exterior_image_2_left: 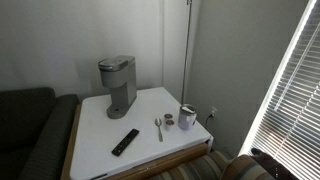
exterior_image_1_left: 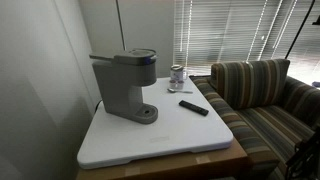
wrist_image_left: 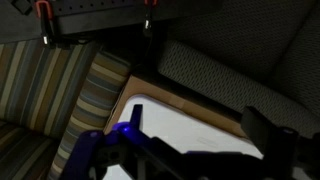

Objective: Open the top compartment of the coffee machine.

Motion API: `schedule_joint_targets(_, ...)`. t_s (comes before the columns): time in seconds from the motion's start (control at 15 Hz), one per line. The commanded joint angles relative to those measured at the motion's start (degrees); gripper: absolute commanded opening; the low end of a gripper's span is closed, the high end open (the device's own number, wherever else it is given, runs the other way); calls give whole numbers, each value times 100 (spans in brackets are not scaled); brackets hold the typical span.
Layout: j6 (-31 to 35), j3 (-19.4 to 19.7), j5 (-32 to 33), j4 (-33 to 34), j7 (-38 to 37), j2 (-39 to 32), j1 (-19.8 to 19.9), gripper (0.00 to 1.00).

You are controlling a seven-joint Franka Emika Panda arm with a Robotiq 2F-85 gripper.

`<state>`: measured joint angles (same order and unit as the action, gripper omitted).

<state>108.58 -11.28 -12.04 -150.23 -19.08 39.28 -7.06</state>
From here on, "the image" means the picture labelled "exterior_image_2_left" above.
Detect black power cord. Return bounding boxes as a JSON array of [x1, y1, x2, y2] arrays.
[[204, 112, 215, 130]]

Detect striped couch cushion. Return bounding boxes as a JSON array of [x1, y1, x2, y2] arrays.
[[220, 154, 278, 180]]

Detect black remote control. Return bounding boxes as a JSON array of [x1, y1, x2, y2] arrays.
[[111, 128, 141, 158]]

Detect white wall outlet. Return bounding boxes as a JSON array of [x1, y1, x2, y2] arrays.
[[209, 106, 219, 119]]

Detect white table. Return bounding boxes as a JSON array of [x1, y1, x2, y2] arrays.
[[60, 103, 210, 180]]

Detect white window blinds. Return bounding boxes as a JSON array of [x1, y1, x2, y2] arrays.
[[238, 0, 320, 180]]

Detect thin metal pole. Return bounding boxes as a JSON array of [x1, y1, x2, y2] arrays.
[[180, 0, 194, 104]]

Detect striped fabric couch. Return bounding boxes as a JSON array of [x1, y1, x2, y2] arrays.
[[146, 148, 301, 180]]

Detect metal spoon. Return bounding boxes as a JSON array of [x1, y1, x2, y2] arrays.
[[154, 117, 165, 143]]

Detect gray single-serve coffee machine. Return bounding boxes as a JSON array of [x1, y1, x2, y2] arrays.
[[97, 54, 138, 120]]

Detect dark gray fabric couch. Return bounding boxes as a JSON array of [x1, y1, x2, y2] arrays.
[[0, 87, 81, 180]]

